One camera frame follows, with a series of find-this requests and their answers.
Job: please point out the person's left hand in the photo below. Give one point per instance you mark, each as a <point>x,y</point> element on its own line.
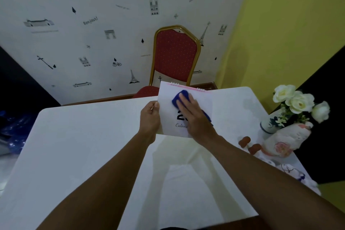
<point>149,123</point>

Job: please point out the person's right hand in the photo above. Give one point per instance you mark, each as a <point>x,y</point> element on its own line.
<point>194,118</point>

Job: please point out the person's right fingers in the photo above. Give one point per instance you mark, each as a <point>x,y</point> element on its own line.
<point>186,101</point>

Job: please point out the person's left thumb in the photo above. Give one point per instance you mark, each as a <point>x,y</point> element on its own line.
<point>155,105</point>

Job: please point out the blue cleaning cloth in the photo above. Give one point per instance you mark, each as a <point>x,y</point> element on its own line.
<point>180,97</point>

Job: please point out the white desk calendar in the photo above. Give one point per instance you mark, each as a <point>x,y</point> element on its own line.
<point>186,111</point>

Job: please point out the person's left forearm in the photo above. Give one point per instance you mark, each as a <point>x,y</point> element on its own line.
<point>99,186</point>

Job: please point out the person's right forearm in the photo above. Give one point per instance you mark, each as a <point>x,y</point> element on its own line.
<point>272,184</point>

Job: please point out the white ceramic vase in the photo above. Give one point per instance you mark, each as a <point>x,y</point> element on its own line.
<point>269,124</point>

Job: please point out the white artificial flowers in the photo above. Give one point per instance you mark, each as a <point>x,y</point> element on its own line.
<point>299,101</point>

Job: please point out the white patterned cloth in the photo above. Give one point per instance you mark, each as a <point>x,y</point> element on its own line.
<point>296,174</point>

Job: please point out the blue plastic bag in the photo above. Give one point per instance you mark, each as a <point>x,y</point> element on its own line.
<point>16,130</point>

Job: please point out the red chair with gold frame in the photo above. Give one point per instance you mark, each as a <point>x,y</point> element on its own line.
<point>172,61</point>

